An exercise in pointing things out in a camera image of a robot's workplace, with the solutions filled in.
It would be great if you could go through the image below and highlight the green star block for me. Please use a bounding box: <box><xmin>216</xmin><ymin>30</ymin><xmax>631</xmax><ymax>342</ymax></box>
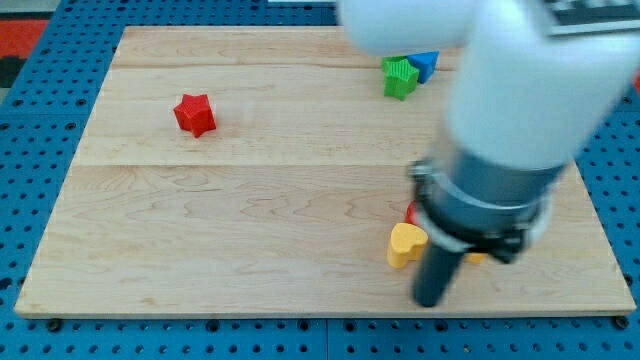
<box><xmin>383</xmin><ymin>59</ymin><xmax>419</xmax><ymax>101</ymax></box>

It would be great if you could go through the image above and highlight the light wooden board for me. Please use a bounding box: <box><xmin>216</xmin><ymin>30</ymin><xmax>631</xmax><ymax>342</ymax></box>
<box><xmin>14</xmin><ymin>26</ymin><xmax>636</xmax><ymax>319</ymax></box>

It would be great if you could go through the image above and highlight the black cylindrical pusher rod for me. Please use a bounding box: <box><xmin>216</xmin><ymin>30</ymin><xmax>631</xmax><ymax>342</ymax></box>
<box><xmin>412</xmin><ymin>243</ymin><xmax>465</xmax><ymax>307</ymax></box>

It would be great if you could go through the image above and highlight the yellow heart block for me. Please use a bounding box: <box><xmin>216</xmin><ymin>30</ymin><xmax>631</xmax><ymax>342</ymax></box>
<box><xmin>386</xmin><ymin>223</ymin><xmax>429</xmax><ymax>268</ymax></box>

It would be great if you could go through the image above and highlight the red block behind flange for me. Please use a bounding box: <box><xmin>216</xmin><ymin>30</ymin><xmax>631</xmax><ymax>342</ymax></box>
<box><xmin>404</xmin><ymin>201</ymin><xmax>419</xmax><ymax>226</ymax></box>

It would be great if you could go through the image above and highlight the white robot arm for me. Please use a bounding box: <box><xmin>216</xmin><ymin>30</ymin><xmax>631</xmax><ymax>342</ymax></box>
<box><xmin>338</xmin><ymin>1</ymin><xmax>639</xmax><ymax>307</ymax></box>

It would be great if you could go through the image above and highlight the yellow block behind rod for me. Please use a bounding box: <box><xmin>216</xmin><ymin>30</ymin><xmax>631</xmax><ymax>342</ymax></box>
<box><xmin>465</xmin><ymin>253</ymin><xmax>488</xmax><ymax>265</ymax></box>

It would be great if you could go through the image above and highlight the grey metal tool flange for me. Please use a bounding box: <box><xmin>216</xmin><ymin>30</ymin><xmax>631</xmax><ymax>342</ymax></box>
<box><xmin>410</xmin><ymin>131</ymin><xmax>565</xmax><ymax>263</ymax></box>

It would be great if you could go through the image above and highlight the blue block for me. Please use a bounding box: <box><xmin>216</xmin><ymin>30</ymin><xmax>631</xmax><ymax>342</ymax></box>
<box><xmin>406</xmin><ymin>51</ymin><xmax>440</xmax><ymax>84</ymax></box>

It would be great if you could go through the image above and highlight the red star block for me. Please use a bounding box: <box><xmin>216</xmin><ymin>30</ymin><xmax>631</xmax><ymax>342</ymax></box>
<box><xmin>173</xmin><ymin>94</ymin><xmax>217</xmax><ymax>138</ymax></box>

